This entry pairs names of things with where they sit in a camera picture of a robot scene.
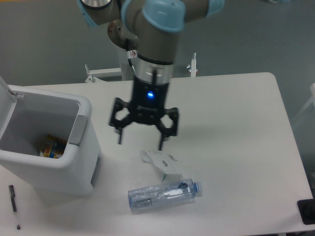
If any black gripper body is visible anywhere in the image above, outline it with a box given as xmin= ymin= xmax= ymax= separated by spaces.
xmin=127 ymin=76 xmax=169 ymax=126

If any white push-lid trash can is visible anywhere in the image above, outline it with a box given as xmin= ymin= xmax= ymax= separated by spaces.
xmin=0 ymin=80 xmax=100 ymax=196

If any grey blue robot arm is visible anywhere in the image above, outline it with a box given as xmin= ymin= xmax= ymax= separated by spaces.
xmin=77 ymin=0 xmax=225 ymax=144

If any crumpled white paper carton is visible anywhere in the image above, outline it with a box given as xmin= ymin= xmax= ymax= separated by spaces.
xmin=140 ymin=150 xmax=183 ymax=182

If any crushed clear plastic bottle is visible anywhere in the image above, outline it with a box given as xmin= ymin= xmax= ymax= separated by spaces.
xmin=128 ymin=178 xmax=203 ymax=213

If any colourful snack wrapper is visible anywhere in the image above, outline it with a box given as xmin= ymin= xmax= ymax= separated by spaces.
xmin=39 ymin=135 xmax=67 ymax=159

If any black pen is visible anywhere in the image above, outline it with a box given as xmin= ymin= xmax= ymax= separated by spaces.
xmin=8 ymin=185 xmax=21 ymax=230

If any black device at table edge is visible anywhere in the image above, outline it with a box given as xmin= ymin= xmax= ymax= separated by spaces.
xmin=297 ymin=199 xmax=315 ymax=225

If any black cable on pedestal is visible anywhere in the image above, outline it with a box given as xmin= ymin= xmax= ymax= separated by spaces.
xmin=125 ymin=38 xmax=137 ymax=74

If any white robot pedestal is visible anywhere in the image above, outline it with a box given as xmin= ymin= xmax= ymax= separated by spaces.
xmin=84 ymin=19 xmax=199 ymax=84

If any white frame at right edge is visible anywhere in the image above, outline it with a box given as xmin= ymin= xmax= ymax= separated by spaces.
xmin=293 ymin=83 xmax=315 ymax=123

